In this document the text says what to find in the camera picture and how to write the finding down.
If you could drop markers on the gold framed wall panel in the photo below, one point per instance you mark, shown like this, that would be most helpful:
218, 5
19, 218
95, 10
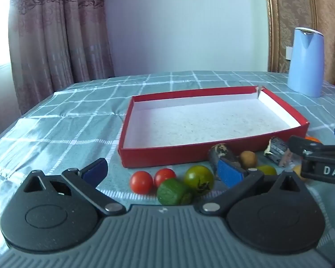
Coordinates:
293, 5

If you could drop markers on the red cardboard box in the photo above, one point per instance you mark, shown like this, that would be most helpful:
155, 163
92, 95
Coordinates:
206, 120

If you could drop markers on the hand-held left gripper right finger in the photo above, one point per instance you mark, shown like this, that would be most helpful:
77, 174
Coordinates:
229, 173

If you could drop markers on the white wall socket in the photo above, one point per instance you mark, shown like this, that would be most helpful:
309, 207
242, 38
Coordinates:
289, 53

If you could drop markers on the yellow-green round fruit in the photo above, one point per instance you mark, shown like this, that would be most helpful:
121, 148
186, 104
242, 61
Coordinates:
266, 169

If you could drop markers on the light blue electric kettle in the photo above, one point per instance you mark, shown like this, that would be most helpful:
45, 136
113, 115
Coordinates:
305, 64

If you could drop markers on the brown patterned curtain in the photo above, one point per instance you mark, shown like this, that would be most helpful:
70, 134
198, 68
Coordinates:
61, 39

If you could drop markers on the brown longan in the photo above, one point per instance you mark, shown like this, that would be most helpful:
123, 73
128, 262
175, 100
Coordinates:
248, 159

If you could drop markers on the red cherry tomato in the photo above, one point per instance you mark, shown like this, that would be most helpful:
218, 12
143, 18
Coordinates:
141, 182
164, 176

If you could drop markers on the green tomato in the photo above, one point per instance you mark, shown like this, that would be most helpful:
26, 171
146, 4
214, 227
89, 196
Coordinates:
199, 179

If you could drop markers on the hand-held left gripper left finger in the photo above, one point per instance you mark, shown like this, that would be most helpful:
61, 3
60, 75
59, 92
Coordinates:
96, 170

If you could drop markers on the green cucumber piece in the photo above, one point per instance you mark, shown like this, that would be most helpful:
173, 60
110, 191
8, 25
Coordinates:
171, 192

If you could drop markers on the orange tangerine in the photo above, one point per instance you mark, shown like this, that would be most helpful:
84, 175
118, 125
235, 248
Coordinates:
312, 139

